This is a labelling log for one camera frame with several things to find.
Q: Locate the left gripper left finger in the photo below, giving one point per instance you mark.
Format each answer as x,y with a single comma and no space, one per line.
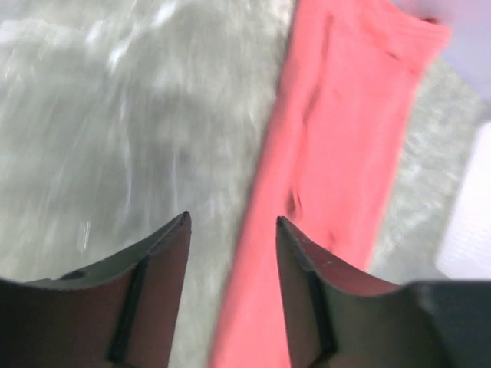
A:
119,313

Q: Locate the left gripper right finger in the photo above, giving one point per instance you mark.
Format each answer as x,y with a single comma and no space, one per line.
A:
335,314

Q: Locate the red t shirt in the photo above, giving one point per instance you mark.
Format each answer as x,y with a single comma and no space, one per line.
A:
329,158

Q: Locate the white plastic basket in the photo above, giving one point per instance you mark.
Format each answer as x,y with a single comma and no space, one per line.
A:
465,249

